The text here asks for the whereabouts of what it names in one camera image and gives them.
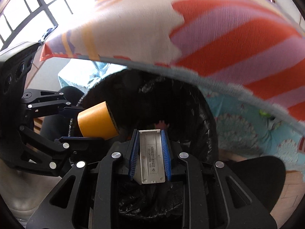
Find colourful patterned blanket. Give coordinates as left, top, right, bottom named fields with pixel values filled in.
left=39, top=0, right=305, bottom=129

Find white plastic cover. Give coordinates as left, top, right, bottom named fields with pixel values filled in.
left=139, top=129, right=166, bottom=185

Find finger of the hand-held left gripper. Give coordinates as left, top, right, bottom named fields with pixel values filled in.
left=18, top=124, right=106, bottom=177
left=22, top=88, right=84, bottom=120

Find yellow tape roll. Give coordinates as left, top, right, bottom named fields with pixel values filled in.
left=77, top=101, right=120, bottom=142

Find black bagged trash bin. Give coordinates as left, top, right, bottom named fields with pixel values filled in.
left=68, top=68, right=218, bottom=217

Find person's black trouser leg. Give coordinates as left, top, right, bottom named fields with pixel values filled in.
left=219, top=156, right=286, bottom=215

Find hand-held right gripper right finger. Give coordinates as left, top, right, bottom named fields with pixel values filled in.
left=161, top=129, right=278, bottom=229

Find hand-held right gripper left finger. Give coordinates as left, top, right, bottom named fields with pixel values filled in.
left=25, top=129, right=140, bottom=229

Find pink toy pig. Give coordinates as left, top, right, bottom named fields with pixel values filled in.
left=154, top=120, right=171, bottom=130

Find dark clothes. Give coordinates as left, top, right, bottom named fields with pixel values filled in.
left=39, top=26, right=59, bottom=44

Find window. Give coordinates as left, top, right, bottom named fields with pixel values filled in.
left=0, top=0, right=73, bottom=50

